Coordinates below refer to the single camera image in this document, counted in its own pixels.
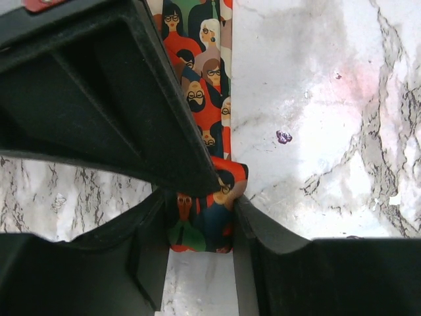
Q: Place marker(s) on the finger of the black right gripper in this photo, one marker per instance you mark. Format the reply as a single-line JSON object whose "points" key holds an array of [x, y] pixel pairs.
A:
{"points": [[88, 83]]}

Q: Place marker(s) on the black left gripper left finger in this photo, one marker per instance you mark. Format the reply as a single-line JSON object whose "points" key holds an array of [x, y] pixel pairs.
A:
{"points": [[117, 268]]}

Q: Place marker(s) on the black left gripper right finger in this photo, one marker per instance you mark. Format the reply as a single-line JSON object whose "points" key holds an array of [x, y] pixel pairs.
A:
{"points": [[278, 272]]}

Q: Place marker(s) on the colourful faces patterned tie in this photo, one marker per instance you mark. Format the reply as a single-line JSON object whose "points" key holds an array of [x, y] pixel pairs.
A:
{"points": [[198, 38]]}

